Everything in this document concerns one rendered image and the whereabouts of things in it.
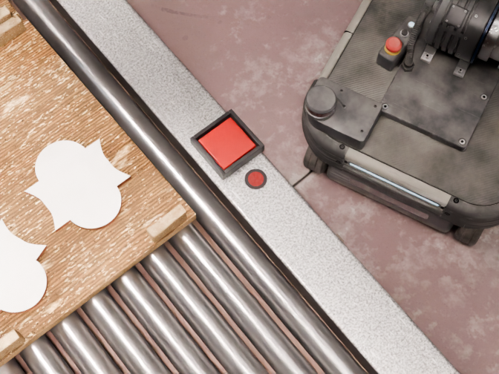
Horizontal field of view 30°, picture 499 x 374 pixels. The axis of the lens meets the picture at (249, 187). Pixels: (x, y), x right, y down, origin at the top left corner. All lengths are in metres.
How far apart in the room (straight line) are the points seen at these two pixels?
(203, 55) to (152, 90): 1.10
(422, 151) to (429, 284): 0.34
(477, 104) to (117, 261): 1.14
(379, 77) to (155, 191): 1.00
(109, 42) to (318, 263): 0.46
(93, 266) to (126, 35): 0.37
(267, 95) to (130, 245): 1.21
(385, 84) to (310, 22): 0.43
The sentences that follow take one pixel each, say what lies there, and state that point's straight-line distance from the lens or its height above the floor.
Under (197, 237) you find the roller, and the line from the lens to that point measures 1.29.
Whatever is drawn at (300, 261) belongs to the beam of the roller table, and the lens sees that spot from 1.28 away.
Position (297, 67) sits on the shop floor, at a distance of 2.46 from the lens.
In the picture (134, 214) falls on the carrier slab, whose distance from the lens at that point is 1.28.
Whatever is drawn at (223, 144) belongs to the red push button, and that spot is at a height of 0.93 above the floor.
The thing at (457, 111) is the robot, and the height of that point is 0.26.
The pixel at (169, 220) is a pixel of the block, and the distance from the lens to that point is 1.25.
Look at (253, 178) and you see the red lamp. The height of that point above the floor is 0.92.
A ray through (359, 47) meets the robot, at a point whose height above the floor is 0.24.
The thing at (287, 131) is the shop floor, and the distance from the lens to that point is 2.37.
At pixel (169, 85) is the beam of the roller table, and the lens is 1.39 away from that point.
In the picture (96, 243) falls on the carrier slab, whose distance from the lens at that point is 1.28.
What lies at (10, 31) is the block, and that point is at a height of 0.96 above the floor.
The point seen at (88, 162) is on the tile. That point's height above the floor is 0.94.
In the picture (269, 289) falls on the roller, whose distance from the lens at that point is 1.26.
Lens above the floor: 2.13
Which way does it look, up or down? 67 degrees down
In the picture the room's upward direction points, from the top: 1 degrees clockwise
